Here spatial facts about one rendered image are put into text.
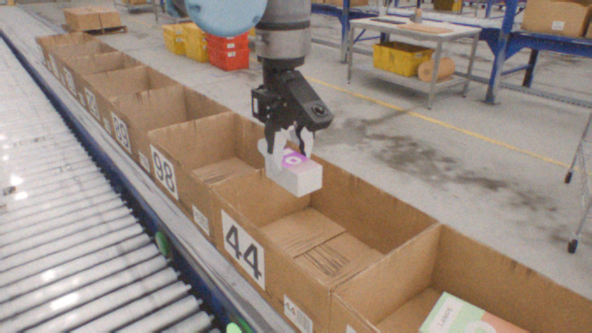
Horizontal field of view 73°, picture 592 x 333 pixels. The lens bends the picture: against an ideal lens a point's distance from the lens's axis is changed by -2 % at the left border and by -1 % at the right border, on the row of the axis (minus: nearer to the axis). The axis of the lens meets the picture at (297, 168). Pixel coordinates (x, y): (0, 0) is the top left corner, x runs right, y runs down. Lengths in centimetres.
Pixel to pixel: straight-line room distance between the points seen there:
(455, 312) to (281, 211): 49
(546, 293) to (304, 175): 44
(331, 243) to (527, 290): 43
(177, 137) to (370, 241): 65
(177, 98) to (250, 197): 80
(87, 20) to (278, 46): 913
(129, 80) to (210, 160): 79
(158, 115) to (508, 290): 132
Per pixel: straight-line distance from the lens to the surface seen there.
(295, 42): 65
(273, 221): 106
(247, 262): 86
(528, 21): 506
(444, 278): 89
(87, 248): 135
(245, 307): 84
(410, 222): 88
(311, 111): 63
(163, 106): 167
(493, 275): 82
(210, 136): 133
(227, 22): 47
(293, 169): 70
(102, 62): 239
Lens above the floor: 150
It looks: 28 degrees down
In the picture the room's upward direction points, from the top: straight up
